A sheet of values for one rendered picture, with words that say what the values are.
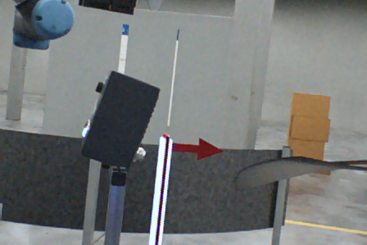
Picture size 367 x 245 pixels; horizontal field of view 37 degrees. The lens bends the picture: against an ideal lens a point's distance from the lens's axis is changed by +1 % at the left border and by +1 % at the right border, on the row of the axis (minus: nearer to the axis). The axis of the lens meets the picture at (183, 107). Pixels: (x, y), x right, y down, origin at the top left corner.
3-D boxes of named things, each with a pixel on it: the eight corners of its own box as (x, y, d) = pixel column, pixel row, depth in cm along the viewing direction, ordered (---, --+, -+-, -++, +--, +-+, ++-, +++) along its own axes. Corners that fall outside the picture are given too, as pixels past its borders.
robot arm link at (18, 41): (18, 46, 105) (24, -12, 105) (6, 46, 115) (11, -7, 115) (58, 51, 109) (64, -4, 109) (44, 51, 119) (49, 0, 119)
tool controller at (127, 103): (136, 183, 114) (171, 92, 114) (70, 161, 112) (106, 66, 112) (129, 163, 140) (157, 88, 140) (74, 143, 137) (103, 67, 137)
